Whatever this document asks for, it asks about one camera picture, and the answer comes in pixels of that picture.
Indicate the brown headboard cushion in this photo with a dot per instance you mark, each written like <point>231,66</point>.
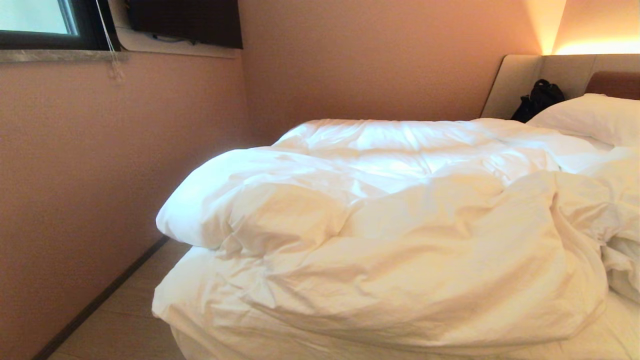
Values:
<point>614,84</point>

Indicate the white bed sheet mattress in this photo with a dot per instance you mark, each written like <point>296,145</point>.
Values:
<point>590,340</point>

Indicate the black wall television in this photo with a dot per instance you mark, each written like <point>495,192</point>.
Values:
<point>190,20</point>

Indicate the dark framed window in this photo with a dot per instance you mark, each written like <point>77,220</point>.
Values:
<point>45,20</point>

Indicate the white pillow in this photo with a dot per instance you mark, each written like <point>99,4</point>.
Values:
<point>595,118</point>

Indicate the beige padded headboard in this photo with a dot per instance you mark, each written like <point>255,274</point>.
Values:
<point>515,85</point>

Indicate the grey stone window sill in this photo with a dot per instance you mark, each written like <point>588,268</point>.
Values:
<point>60,55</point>

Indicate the black backpack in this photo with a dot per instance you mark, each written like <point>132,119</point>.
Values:
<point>540,99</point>

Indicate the white rumpled duvet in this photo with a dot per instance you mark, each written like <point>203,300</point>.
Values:
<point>380,225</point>

